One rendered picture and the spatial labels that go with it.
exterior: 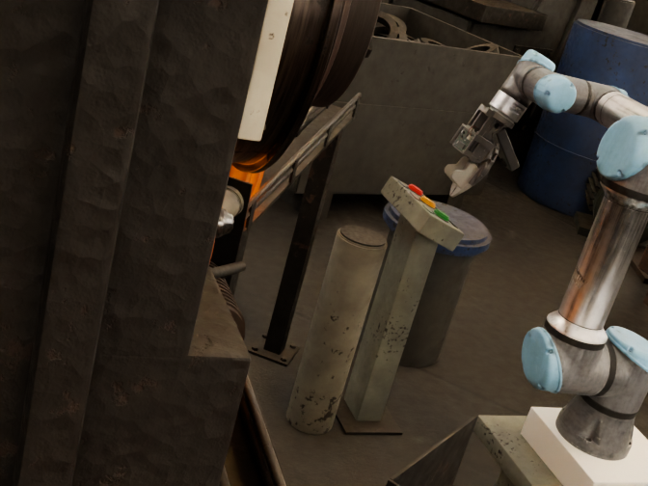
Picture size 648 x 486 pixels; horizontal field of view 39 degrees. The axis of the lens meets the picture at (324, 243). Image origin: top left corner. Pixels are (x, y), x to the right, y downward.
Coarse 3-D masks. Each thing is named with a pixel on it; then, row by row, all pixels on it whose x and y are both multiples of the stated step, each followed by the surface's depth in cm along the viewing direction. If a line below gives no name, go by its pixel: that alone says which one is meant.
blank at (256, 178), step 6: (234, 168) 165; (234, 174) 165; (240, 174) 165; (246, 174) 165; (252, 174) 175; (258, 174) 175; (246, 180) 166; (252, 180) 175; (258, 180) 177; (258, 186) 178; (252, 192) 174
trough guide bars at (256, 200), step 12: (360, 96) 234; (312, 108) 218; (348, 108) 225; (336, 120) 215; (300, 132) 216; (324, 132) 207; (312, 144) 200; (324, 144) 213; (300, 156) 192; (288, 168) 186; (276, 180) 179; (264, 192) 174; (252, 204) 168; (252, 216) 170
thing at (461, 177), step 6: (468, 168) 205; (474, 168) 205; (456, 174) 205; (462, 174) 205; (468, 174) 206; (474, 174) 205; (456, 180) 206; (462, 180) 206; (468, 180) 206; (462, 186) 207; (468, 186) 206; (456, 192) 208; (462, 192) 208
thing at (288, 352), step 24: (336, 144) 231; (312, 168) 235; (312, 192) 237; (312, 216) 239; (216, 240) 175; (240, 240) 173; (312, 240) 245; (216, 264) 176; (288, 264) 245; (288, 288) 248; (288, 312) 250; (264, 336) 261; (288, 360) 253
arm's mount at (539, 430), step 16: (528, 416) 189; (544, 416) 186; (528, 432) 188; (544, 432) 184; (544, 448) 183; (560, 448) 179; (576, 448) 178; (640, 448) 185; (560, 464) 178; (576, 464) 174; (592, 464) 175; (608, 464) 176; (624, 464) 178; (640, 464) 180; (560, 480) 178; (576, 480) 174; (592, 480) 170; (608, 480) 171; (624, 480) 172; (640, 480) 174
